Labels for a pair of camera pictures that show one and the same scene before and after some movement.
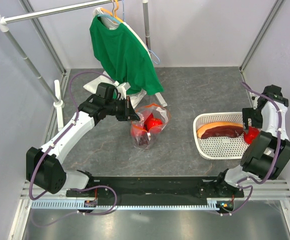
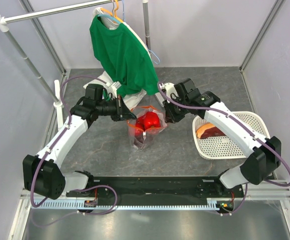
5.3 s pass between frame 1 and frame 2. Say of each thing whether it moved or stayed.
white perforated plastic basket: stayed
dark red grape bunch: moved
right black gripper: moved
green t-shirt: stayed
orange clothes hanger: stayed
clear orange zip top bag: stayed
